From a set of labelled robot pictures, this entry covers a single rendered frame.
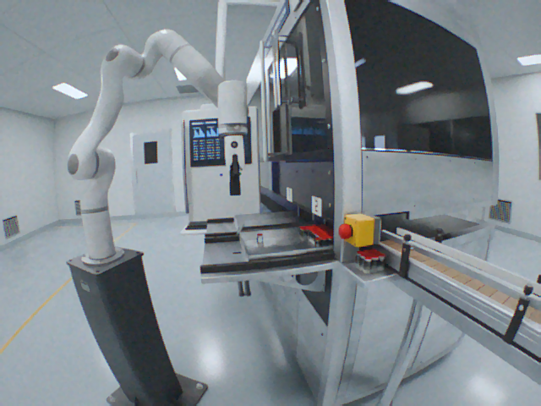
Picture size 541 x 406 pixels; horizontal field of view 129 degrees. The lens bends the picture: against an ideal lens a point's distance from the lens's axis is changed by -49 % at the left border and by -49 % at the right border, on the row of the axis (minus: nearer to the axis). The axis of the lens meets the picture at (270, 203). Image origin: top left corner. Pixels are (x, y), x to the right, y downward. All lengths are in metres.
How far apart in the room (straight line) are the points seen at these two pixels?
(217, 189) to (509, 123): 5.05
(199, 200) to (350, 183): 1.15
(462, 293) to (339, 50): 0.69
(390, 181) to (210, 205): 1.19
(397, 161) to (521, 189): 4.54
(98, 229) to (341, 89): 0.92
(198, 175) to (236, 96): 1.00
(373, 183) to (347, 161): 0.11
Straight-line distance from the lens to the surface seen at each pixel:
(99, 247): 0.98
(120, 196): 6.73
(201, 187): 1.65
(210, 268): 0.71
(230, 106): 0.72
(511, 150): 5.31
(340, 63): 0.76
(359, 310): 0.89
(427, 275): 0.62
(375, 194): 0.76
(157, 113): 6.50
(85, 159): 0.91
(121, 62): 0.89
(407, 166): 0.84
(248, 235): 0.98
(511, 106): 5.39
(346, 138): 0.70
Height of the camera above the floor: 1.17
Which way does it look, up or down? 9 degrees down
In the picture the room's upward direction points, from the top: 2 degrees counter-clockwise
